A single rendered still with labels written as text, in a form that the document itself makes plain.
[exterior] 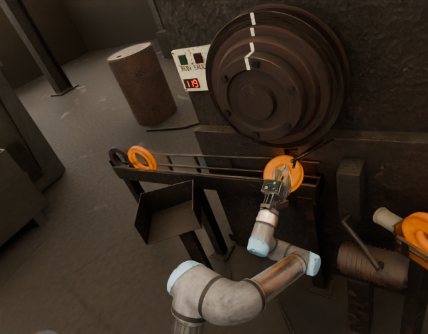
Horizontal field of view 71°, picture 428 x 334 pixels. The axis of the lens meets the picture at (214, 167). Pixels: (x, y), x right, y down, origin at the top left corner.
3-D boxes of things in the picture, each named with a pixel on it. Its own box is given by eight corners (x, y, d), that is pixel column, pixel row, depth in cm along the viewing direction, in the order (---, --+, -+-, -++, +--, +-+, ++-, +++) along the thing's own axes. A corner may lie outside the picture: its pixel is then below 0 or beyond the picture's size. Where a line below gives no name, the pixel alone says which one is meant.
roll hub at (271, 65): (235, 130, 110) (213, 55, 94) (311, 134, 94) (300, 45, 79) (228, 139, 107) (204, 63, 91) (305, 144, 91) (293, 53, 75)
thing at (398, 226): (413, 237, 96) (412, 213, 91) (414, 238, 96) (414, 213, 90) (395, 248, 95) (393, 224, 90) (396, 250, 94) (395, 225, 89)
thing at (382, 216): (386, 217, 102) (385, 203, 99) (411, 231, 94) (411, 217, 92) (373, 225, 101) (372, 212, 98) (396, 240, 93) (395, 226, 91)
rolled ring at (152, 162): (152, 179, 178) (156, 175, 180) (154, 159, 164) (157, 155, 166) (127, 164, 181) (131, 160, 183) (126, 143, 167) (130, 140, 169)
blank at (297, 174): (268, 158, 127) (266, 155, 124) (305, 158, 119) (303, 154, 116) (264, 193, 122) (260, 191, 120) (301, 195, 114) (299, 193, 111)
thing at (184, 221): (190, 279, 182) (140, 193, 141) (232, 270, 178) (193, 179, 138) (189, 311, 165) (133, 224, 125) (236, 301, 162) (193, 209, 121)
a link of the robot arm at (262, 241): (251, 254, 109) (241, 248, 103) (260, 226, 113) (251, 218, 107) (271, 260, 105) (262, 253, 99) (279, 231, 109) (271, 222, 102)
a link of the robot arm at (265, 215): (278, 230, 108) (258, 225, 113) (281, 218, 110) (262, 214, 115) (271, 222, 103) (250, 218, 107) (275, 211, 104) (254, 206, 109)
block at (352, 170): (344, 201, 123) (342, 154, 109) (366, 205, 118) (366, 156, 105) (338, 220, 116) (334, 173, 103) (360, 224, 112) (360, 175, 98)
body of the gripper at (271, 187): (283, 179, 108) (274, 210, 103) (290, 189, 114) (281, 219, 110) (264, 177, 112) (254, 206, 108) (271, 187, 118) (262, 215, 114)
